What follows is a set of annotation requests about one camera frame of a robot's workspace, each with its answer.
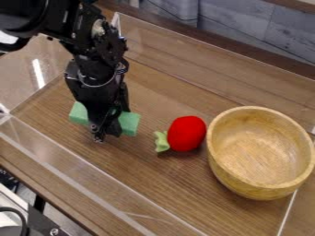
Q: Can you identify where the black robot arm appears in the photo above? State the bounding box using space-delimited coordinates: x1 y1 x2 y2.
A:
0 0 129 142

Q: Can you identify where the clear acrylic corner bracket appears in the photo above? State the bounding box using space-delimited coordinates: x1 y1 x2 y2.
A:
111 12 121 37

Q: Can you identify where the black cable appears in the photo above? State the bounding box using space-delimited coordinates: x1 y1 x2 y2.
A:
0 206 29 236

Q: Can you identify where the green foam block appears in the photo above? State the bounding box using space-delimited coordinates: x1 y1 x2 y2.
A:
69 101 140 136

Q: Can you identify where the clear acrylic tray wall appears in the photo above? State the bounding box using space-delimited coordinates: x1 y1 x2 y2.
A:
0 16 315 236

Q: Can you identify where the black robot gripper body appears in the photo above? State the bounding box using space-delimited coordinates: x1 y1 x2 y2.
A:
62 59 129 130

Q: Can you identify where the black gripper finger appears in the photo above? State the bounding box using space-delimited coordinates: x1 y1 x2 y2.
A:
116 82 131 112
88 106 121 143

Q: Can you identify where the brown wooden bowl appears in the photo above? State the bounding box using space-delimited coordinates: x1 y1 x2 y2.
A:
207 106 315 200

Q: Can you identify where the red plush strawberry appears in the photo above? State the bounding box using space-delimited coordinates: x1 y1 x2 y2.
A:
153 116 207 153

